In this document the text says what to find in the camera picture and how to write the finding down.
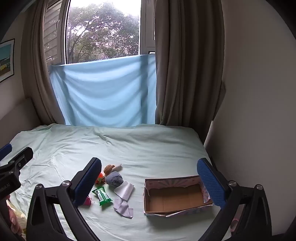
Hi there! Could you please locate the light blue hanging cloth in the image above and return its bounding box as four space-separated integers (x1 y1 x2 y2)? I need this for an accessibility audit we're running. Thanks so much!
50 54 157 127

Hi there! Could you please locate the brown curtain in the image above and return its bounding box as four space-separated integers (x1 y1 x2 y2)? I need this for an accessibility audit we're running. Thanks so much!
154 0 226 127
22 0 67 124

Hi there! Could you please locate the pale lavender sock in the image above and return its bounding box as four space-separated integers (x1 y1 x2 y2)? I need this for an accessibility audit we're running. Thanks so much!
113 198 134 219

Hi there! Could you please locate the framed wall picture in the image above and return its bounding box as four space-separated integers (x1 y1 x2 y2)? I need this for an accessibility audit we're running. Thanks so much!
0 38 15 82

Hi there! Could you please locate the brown plush toy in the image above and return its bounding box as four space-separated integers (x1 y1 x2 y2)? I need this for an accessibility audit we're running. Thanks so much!
103 164 123 176

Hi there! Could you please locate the cardboard box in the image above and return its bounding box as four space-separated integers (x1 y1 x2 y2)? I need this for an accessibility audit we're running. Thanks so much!
143 175 214 217

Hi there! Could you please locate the person's left hand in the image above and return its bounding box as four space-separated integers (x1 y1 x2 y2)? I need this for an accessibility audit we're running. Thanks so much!
6 195 23 234

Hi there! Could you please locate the bed with pale green sheet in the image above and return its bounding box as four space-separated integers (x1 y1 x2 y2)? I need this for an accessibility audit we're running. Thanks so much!
0 123 232 241

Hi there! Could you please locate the window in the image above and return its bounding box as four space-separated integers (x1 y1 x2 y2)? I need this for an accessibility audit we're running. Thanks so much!
43 0 156 66

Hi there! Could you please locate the blue-grey sock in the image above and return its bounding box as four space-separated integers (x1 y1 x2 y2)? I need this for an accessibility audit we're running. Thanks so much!
105 171 124 188

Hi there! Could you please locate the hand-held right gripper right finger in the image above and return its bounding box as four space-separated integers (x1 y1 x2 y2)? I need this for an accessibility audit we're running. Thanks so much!
196 158 271 241

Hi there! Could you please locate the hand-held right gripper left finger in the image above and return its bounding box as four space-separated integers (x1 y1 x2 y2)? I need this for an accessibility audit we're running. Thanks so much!
26 158 102 241

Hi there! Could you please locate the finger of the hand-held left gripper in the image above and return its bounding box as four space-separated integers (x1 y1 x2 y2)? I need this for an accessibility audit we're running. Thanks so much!
0 143 13 161
0 147 33 175

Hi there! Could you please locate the white paper towel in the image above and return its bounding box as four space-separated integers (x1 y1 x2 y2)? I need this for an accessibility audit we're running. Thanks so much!
113 181 135 201

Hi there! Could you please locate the green wipes packet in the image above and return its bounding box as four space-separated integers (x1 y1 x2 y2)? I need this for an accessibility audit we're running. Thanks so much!
92 186 113 206

